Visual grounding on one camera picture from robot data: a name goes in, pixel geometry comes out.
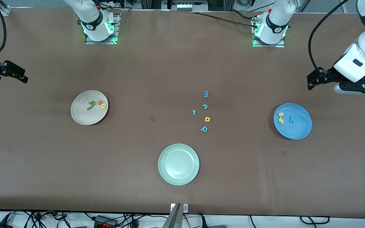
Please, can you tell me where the blue plate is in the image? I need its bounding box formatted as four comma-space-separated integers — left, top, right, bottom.
273, 103, 312, 140

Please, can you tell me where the beige brown plate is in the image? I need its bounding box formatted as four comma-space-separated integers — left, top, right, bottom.
71, 90, 109, 125

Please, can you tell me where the metal control box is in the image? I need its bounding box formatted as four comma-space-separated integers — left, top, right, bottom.
169, 0, 209, 12

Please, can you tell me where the pale green plate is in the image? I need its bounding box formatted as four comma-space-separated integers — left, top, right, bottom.
158, 143, 200, 186

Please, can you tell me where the black orange power strip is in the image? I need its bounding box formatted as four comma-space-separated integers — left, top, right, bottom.
93, 215, 118, 228

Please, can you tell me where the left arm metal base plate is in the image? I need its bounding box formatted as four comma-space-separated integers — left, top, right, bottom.
252, 14, 286, 48

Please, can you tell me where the aluminium corner frame bracket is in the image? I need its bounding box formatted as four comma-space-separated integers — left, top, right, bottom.
0, 0, 11, 16

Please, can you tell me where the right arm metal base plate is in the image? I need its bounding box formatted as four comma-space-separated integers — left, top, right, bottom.
85, 14, 119, 45

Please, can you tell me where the long black table cable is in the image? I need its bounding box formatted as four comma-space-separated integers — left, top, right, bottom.
187, 11, 260, 29

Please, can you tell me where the white metal bracket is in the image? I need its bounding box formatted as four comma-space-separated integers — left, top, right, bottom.
170, 204, 189, 213

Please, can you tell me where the aluminium profile post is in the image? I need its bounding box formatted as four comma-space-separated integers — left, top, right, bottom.
163, 204, 183, 228

